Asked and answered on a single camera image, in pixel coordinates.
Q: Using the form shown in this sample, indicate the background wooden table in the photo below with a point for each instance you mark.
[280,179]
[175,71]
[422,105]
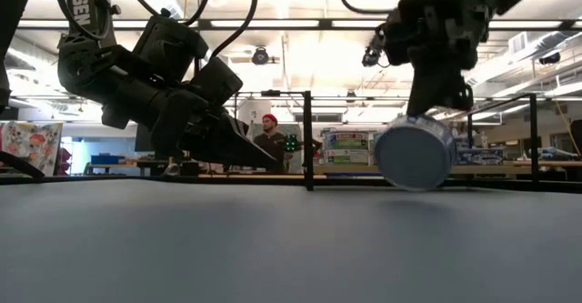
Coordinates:
[118,166]

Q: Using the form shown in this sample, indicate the overhead light bar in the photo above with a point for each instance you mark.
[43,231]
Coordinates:
[273,23]

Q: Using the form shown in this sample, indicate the black monitor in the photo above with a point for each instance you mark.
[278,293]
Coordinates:
[143,139]

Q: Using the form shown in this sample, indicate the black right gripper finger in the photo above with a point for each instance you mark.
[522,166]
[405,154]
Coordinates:
[432,89]
[464,99]

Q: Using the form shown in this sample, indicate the blue label seafood can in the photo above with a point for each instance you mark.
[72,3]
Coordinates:
[414,157]
[482,156]

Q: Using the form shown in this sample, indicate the person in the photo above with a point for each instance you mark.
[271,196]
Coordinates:
[272,144]

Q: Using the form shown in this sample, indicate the black background robot arm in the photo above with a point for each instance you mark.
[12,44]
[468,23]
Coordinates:
[293,144]

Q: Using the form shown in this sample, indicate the black ceiling device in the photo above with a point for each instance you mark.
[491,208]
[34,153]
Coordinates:
[370,58]

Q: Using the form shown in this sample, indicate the wooden shelf board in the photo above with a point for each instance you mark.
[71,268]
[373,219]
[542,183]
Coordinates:
[514,169]

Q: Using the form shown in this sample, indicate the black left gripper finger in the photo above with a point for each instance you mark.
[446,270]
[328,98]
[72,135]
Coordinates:
[245,144]
[179,125]

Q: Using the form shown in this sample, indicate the blue background crate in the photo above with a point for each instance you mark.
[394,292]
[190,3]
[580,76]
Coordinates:
[107,159]

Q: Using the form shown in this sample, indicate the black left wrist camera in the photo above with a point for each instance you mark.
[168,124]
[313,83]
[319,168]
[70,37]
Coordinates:
[170,43]

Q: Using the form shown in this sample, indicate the blue table mat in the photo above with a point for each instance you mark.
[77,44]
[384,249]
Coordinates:
[291,248]

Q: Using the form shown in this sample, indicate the floral printed cloth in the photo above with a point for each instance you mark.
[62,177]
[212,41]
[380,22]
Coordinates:
[29,141]

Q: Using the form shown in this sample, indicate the black metal shelf frame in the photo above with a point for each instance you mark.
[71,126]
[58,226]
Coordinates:
[533,130]

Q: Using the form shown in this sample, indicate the black overhead camera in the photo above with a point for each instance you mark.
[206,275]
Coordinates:
[260,56]

